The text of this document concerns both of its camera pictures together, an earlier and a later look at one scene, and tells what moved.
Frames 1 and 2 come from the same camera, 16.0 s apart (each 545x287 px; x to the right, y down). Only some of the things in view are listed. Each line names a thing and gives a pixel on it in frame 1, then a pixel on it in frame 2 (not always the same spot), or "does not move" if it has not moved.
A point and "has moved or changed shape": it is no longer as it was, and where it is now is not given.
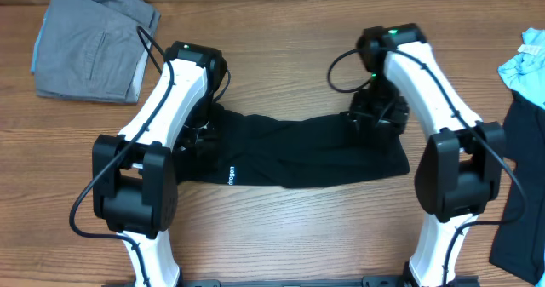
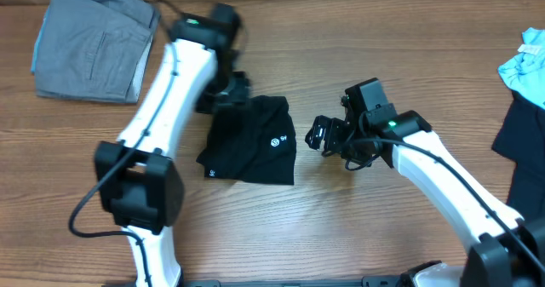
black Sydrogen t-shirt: x=315 y=151 has moved or changed shape
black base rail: x=369 y=281 does not move
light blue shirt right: x=524 y=74 does not move
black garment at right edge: x=520 y=243 does not move
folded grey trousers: x=91 y=48 does not move
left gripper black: x=209 y=139 to x=243 y=88
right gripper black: x=379 y=119 to x=336 y=130
